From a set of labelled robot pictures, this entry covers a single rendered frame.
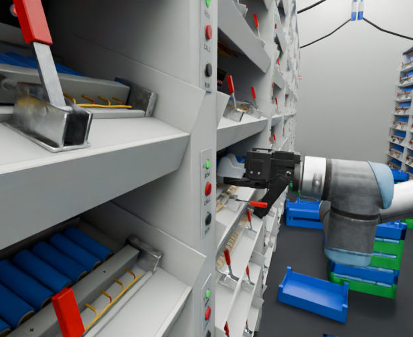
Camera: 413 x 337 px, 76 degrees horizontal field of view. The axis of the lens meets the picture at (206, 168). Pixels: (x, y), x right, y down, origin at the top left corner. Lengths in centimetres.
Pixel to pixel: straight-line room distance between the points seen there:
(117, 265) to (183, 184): 12
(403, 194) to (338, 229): 21
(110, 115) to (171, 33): 12
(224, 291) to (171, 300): 34
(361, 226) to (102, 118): 51
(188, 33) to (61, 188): 21
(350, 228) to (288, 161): 18
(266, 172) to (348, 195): 16
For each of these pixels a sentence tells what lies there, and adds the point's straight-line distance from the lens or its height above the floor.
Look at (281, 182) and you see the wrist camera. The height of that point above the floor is 77.
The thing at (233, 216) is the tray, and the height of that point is 70.
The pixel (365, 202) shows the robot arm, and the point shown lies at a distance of 60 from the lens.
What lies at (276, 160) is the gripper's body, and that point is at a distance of 59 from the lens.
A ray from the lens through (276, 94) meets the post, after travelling 169.
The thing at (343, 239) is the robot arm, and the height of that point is 67.
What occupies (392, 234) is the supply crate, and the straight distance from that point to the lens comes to 159.
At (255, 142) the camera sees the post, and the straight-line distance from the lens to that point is 100.
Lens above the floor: 92
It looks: 12 degrees down
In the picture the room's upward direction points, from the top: straight up
